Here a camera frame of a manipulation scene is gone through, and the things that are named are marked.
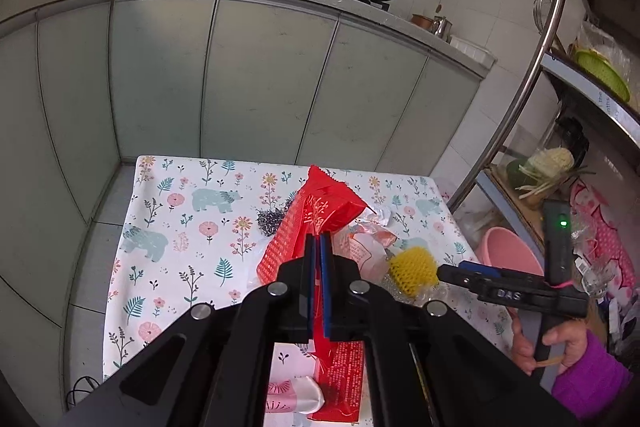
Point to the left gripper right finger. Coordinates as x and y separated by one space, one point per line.
342 315

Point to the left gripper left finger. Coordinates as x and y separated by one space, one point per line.
298 274

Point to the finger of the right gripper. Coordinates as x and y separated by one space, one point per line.
477 268
452 275

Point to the orange white plastic bag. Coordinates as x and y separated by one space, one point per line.
366 240

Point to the yellow foam fruit net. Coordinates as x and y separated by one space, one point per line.
412 270

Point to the red snack wrapper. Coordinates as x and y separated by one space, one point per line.
322 207

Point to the pink white paper cup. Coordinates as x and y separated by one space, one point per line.
298 395

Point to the purple sleeve forearm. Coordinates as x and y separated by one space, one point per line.
593 382

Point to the right hand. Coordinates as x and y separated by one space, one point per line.
573 334

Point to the pink plastic bin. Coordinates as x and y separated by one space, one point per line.
501 248

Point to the steel wool scrubber ball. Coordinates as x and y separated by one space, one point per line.
269 220

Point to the pink polka dot bag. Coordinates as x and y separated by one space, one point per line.
605 251

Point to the floral bear tablecloth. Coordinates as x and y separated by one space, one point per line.
190 236

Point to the cabbage and greens bowl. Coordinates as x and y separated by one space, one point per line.
537 177

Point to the green plastic basket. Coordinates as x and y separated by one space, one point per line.
600 67

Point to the steel kettle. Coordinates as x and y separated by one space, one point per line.
442 28

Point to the copper pot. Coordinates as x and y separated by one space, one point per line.
422 21

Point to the metal shelf rack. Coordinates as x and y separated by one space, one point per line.
563 88

